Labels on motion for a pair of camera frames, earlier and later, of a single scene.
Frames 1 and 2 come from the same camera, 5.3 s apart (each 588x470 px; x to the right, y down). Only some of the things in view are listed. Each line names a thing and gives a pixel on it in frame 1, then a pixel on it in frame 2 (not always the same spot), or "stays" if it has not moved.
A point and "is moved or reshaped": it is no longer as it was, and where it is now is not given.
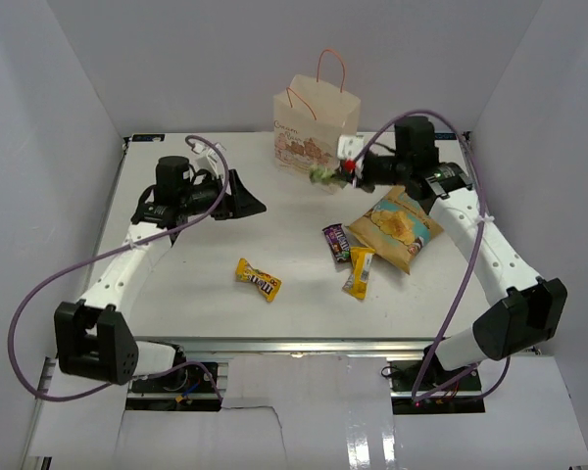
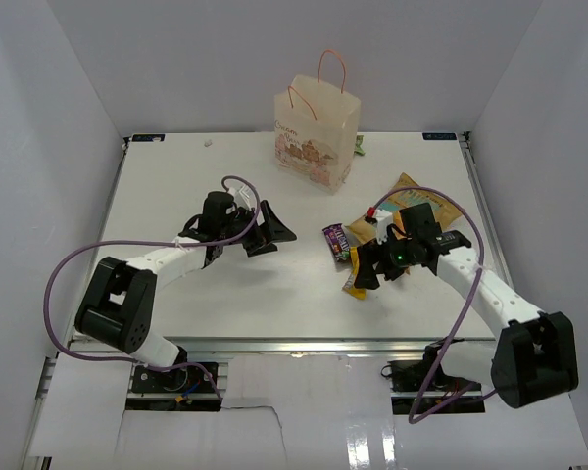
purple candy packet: (337, 240) stays
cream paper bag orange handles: (310, 119) stays
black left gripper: (239, 205) → (265, 236)
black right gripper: (361, 182) → (369, 255)
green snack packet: (320, 174) is moved or reshaped
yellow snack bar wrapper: (357, 283) stays
